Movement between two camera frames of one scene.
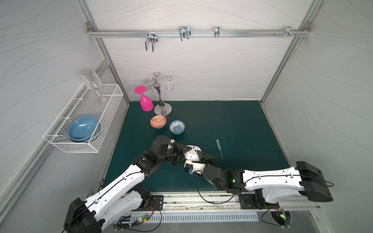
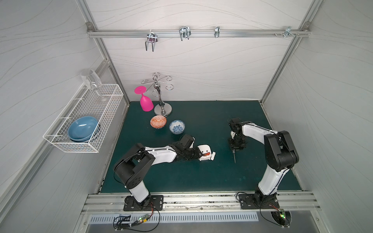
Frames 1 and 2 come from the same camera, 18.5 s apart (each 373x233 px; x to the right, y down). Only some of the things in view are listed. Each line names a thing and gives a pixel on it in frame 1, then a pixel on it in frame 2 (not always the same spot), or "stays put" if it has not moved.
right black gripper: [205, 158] to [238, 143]
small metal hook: [217, 31] stays put
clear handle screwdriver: [219, 147] to [233, 152]
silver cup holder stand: [161, 108] stays put
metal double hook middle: [185, 32] stays put
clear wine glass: [92, 80] stays put
